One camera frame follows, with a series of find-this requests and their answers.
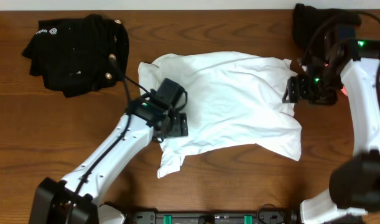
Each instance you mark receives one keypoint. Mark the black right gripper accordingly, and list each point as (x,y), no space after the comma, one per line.
(297,89)

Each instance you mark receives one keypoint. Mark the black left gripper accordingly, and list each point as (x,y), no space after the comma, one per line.
(181,126)

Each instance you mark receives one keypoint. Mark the white t-shirt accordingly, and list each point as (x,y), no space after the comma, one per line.
(233,99)

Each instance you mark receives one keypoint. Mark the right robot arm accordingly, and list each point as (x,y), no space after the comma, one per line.
(354,187)

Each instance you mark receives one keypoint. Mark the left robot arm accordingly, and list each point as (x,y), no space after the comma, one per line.
(78,196)

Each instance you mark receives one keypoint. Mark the black crumpled garment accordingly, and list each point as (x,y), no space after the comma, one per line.
(307,19)

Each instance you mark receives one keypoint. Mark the black jacket with gold buttons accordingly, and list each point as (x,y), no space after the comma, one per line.
(77,56)

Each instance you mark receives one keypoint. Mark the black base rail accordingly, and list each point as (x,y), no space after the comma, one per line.
(266,214)

